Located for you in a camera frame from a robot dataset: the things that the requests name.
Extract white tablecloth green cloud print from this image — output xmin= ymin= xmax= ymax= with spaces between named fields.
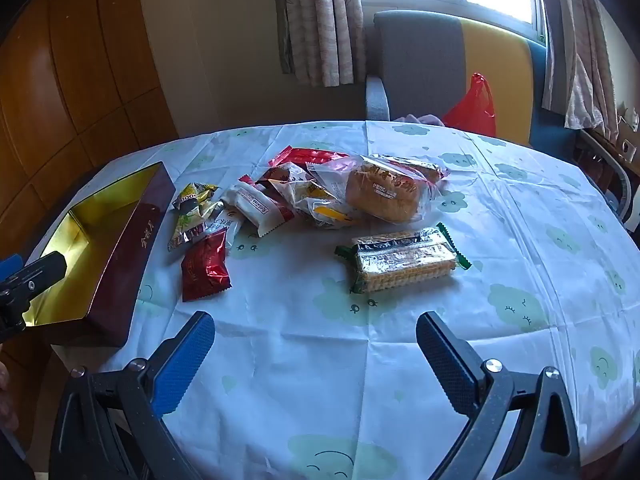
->
xmin=25 ymin=120 xmax=640 ymax=480

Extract pink cloth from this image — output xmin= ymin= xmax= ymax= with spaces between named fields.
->
xmin=392 ymin=112 xmax=446 ymax=128

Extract cracker packet green ends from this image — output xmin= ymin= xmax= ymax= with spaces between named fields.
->
xmin=335 ymin=222 xmax=473 ymax=295

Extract brown red snack packet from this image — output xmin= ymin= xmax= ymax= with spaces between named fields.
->
xmin=255 ymin=164 xmax=301 ymax=187

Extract yellow green snack packet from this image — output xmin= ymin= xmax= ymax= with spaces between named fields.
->
xmin=167 ymin=200 xmax=226 ymax=252

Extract bread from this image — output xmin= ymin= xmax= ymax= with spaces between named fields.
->
xmin=320 ymin=155 xmax=451 ymax=226

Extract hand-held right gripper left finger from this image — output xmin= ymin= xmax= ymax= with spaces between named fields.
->
xmin=50 ymin=311 xmax=217 ymax=480

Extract maroon tin box gold interior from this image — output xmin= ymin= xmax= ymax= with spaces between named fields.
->
xmin=22 ymin=161 xmax=177 ymax=348

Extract beige patterned curtain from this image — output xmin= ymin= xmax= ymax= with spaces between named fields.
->
xmin=274 ymin=0 xmax=366 ymax=88
xmin=542 ymin=0 xmax=621 ymax=131

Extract wooden panel cabinet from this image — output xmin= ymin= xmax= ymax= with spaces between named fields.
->
xmin=0 ymin=0 xmax=178 ymax=221

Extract long red snack packet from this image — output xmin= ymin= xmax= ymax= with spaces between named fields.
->
xmin=268 ymin=146 xmax=351 ymax=168

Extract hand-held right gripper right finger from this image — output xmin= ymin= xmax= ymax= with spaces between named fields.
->
xmin=416 ymin=311 xmax=583 ymax=480

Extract clear packet yellow pastry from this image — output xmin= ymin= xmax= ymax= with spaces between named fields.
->
xmin=297 ymin=180 xmax=361 ymax=229

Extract yellow black snack packet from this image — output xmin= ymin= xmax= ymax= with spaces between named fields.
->
xmin=172 ymin=182 xmax=221 ymax=211

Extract brown crispy bar packet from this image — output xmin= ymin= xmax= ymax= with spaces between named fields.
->
xmin=370 ymin=154 xmax=447 ymax=183

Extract white silver snack packet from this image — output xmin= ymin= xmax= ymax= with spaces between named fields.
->
xmin=207 ymin=210 xmax=244 ymax=251

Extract red foil snack packet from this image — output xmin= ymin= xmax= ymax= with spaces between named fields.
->
xmin=181 ymin=232 xmax=232 ymax=303

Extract red plastic bag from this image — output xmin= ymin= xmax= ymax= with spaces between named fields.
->
xmin=442 ymin=72 xmax=497 ymax=137

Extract grey metal frame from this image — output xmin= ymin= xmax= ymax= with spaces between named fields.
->
xmin=575 ymin=130 xmax=640 ymax=233

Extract white snack packet red ends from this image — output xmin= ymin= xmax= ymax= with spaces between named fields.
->
xmin=222 ymin=175 xmax=298 ymax=238

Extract grey yellow blue chair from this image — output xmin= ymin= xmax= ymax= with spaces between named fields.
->
xmin=365 ymin=10 xmax=581 ymax=148

